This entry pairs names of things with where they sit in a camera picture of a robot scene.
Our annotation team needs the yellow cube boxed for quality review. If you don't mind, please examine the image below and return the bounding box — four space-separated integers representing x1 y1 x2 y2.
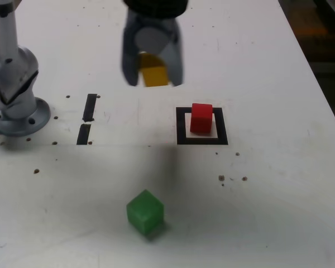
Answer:
138 52 169 88

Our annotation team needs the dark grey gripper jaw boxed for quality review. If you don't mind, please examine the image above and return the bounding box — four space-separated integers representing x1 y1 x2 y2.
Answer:
121 16 142 87

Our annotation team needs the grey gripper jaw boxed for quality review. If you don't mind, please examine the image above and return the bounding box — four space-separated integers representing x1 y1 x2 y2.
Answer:
136 18 185 88

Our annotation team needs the red cube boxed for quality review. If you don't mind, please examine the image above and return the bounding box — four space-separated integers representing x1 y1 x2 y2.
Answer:
189 103 214 134

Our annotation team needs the green cube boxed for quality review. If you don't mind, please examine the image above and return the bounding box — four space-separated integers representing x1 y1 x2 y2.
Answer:
126 189 165 236

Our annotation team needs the black tape square outline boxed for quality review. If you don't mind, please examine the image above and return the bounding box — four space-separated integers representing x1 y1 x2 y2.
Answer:
175 107 229 146

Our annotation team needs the black tape strip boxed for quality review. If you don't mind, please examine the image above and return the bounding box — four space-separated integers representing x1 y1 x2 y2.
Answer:
76 93 98 146

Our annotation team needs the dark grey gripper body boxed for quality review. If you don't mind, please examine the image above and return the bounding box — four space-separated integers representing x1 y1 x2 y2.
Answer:
127 12 177 31

